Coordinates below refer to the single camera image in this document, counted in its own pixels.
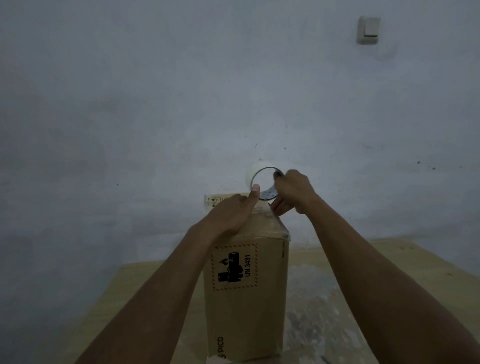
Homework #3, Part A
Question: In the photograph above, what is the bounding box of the clear tape roll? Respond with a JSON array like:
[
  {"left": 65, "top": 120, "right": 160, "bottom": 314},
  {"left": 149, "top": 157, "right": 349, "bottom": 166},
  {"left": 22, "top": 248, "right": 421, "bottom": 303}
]
[{"left": 245, "top": 161, "right": 286, "bottom": 203}]

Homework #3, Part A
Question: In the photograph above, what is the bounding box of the person's left hand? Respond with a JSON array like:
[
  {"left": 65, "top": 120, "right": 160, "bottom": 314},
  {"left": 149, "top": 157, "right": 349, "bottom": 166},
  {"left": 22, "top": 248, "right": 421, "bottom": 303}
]
[{"left": 187, "top": 183, "right": 262, "bottom": 241}]

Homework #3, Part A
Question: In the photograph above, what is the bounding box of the brown cardboard box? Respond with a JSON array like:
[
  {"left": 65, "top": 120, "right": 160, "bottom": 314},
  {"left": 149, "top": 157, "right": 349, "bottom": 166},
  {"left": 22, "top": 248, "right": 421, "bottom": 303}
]
[{"left": 202, "top": 193, "right": 292, "bottom": 364}]

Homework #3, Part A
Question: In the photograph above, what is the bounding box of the person's left forearm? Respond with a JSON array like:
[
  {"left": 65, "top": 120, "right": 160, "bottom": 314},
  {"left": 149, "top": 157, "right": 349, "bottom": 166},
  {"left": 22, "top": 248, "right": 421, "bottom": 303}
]
[{"left": 74, "top": 224, "right": 222, "bottom": 364}]

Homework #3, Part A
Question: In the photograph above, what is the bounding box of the person's right hand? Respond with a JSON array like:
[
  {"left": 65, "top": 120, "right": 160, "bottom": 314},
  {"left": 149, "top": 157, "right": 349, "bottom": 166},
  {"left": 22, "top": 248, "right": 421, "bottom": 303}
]
[{"left": 269, "top": 169, "right": 320, "bottom": 217}]

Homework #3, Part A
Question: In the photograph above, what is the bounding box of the person's right forearm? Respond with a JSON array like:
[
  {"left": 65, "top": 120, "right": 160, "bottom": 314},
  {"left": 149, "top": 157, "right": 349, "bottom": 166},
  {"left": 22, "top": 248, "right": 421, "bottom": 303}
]
[{"left": 303, "top": 194, "right": 480, "bottom": 364}]

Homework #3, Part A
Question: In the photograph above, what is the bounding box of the white wall switch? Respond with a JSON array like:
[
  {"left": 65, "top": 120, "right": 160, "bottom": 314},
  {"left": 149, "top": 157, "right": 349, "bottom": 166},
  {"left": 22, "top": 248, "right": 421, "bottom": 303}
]
[{"left": 356, "top": 15, "right": 382, "bottom": 46}]

